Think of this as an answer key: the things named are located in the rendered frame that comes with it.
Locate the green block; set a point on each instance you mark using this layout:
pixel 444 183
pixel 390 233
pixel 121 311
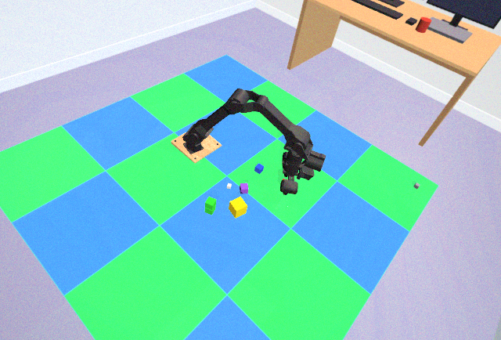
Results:
pixel 208 211
pixel 210 203

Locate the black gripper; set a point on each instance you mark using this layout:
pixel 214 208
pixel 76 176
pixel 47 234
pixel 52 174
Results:
pixel 289 186

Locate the blue block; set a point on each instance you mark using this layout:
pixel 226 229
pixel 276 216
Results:
pixel 259 168

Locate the purple cube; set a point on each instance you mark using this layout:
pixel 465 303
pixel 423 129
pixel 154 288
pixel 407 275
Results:
pixel 244 188

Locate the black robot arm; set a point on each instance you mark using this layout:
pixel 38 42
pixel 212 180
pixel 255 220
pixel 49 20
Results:
pixel 299 144

